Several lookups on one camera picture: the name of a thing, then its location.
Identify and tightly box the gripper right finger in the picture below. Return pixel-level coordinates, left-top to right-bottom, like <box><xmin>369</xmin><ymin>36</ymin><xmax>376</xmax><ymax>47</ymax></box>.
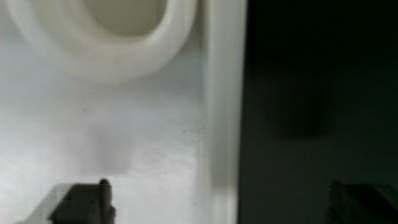
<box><xmin>324</xmin><ymin>182</ymin><xmax>398</xmax><ymax>224</ymax></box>

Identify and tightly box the white square tabletop tray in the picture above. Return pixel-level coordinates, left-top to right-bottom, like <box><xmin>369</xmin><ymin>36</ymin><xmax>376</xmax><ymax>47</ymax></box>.
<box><xmin>0</xmin><ymin>0</ymin><xmax>248</xmax><ymax>224</ymax></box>

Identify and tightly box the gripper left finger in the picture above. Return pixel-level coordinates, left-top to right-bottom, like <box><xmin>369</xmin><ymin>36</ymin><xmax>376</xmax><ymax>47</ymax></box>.
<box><xmin>47</xmin><ymin>179</ymin><xmax>115</xmax><ymax>224</ymax></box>

